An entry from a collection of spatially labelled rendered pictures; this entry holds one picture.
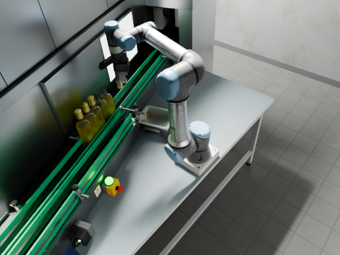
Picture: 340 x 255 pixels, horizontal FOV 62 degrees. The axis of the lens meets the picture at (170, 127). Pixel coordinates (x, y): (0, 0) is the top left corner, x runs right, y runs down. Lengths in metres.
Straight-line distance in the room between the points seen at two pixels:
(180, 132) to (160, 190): 0.40
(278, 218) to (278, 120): 1.13
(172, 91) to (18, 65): 0.68
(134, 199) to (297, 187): 1.52
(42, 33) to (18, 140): 0.51
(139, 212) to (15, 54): 0.93
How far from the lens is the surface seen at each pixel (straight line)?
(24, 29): 1.40
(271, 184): 2.58
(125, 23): 2.01
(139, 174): 1.65
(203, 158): 1.58
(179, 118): 1.25
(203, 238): 2.26
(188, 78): 1.14
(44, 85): 1.48
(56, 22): 1.54
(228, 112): 1.99
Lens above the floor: 2.07
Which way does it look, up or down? 45 degrees down
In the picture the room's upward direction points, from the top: 4 degrees counter-clockwise
